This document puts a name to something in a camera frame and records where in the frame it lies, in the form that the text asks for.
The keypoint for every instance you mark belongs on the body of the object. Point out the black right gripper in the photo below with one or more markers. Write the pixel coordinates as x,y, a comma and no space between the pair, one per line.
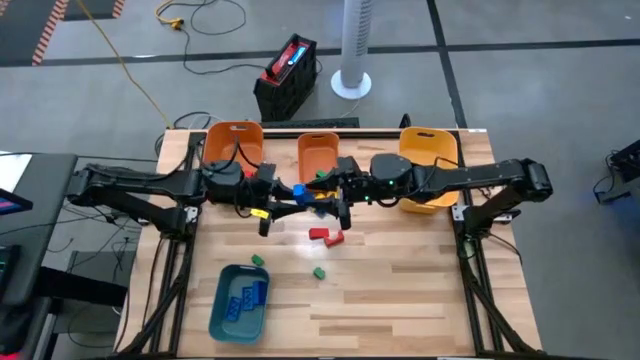
355,180

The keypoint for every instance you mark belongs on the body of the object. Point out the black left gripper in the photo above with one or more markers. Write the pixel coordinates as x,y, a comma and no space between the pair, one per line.
260,197

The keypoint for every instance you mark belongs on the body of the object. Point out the yellow toy block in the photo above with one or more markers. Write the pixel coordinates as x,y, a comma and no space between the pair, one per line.
325,195

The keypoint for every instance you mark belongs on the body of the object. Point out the green toy block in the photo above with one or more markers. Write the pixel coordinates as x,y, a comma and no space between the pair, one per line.
321,174
257,260
319,273

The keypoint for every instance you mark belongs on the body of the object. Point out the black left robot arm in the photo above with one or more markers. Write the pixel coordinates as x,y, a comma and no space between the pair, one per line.
140,182

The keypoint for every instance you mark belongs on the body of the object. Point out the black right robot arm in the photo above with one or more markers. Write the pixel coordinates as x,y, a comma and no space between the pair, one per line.
475,175

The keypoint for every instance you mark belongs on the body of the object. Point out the small orange plastic bin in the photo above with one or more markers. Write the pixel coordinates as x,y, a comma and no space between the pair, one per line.
317,155

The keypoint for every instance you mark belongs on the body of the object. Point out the black keyboard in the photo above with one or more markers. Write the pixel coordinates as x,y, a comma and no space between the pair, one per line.
310,122

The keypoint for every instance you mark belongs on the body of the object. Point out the large orange plastic bin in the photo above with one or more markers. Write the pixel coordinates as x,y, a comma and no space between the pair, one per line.
230,145

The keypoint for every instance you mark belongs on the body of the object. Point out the black clamp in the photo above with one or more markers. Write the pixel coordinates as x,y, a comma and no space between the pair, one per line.
405,121

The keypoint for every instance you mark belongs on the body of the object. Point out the yellow plastic bin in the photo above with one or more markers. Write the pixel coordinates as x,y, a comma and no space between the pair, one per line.
427,147

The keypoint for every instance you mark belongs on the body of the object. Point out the black plastic crate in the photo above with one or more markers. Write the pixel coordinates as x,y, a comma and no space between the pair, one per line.
290,95

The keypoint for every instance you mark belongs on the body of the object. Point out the teal plastic bin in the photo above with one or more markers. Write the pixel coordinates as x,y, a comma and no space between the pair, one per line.
240,330

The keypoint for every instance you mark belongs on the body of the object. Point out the red black battery box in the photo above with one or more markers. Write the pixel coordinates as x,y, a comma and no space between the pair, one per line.
285,60

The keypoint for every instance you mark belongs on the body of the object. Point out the white tower fan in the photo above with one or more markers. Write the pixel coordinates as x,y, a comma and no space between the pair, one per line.
356,45

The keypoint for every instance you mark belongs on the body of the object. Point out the black desk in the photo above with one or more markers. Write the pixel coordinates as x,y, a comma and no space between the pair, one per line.
35,225

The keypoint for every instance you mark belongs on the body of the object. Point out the monitor screen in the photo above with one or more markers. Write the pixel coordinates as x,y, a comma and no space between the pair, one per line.
10,202

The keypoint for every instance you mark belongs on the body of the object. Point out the black equipment stand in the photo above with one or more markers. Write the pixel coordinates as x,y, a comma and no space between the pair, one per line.
622,170

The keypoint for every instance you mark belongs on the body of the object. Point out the black mat striped edge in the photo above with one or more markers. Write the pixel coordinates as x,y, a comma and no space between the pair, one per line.
25,25

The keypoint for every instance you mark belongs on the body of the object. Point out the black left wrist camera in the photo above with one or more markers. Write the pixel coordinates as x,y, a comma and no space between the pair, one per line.
266,173

